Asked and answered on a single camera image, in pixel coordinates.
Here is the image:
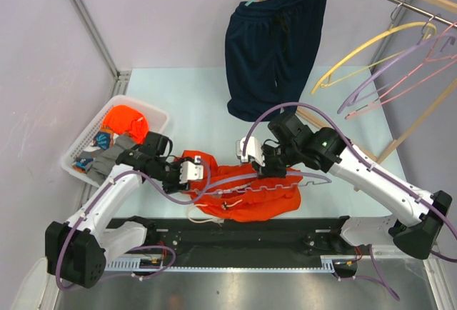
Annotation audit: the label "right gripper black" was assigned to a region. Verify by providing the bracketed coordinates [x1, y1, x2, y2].
[252, 141, 301, 179]

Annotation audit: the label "purple notched hanger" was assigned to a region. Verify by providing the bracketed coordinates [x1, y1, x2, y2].
[201, 170, 332, 195]

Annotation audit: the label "orange shorts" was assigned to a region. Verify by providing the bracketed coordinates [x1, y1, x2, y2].
[182, 150, 303, 222]

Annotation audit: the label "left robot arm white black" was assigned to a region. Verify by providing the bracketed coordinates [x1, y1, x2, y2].
[45, 132, 203, 291]

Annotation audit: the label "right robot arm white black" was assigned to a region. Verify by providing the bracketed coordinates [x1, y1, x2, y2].
[239, 112, 452, 259]

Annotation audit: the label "navy blue shorts hanging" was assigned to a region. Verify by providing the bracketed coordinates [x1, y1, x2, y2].
[225, 0, 327, 122]

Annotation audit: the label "pink hanger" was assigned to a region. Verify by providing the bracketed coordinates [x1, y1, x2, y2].
[337, 23, 456, 120]

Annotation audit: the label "yellow hanger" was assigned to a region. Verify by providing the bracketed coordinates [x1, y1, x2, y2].
[310, 2, 438, 96]

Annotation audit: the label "white laundry basket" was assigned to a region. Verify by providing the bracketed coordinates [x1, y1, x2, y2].
[60, 95, 169, 187]

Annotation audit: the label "grey garment in basket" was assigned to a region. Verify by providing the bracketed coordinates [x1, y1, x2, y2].
[86, 135, 136, 186]

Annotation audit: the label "blue patterned garment in basket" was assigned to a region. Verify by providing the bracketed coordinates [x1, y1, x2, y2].
[73, 126, 118, 174]

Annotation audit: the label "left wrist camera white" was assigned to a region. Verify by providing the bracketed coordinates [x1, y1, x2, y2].
[179, 156, 204, 184]

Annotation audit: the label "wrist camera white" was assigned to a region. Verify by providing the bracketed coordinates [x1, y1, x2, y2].
[179, 156, 204, 184]
[236, 136, 265, 166]

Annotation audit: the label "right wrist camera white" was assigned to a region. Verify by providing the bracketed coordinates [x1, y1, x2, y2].
[236, 136, 265, 166]

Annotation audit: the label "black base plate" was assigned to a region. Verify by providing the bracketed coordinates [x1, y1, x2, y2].
[128, 219, 367, 268]

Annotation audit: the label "white cable duct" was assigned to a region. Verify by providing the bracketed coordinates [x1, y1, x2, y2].
[105, 256, 358, 274]

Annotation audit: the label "aluminium frame post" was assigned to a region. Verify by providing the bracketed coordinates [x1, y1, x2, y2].
[70, 0, 119, 80]

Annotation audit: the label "wooden clothes rack frame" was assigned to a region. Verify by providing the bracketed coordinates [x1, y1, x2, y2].
[257, 0, 457, 192]

